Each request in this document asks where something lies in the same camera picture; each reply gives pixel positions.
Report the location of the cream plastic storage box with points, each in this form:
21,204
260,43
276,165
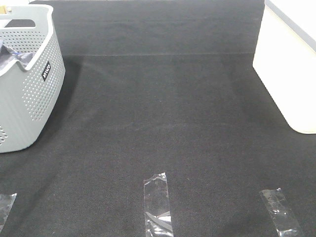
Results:
285,60

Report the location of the centre clear tape strip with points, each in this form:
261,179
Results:
156,207

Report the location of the right clear tape strip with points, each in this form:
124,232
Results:
281,214

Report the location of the grey perforated laundry basket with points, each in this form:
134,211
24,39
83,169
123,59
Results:
28,95

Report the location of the left clear tape strip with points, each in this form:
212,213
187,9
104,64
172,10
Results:
6,203

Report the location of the clear tape strip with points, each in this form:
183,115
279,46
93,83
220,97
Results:
6,203
281,214
156,207

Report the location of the grey towel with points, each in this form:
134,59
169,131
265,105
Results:
7,56

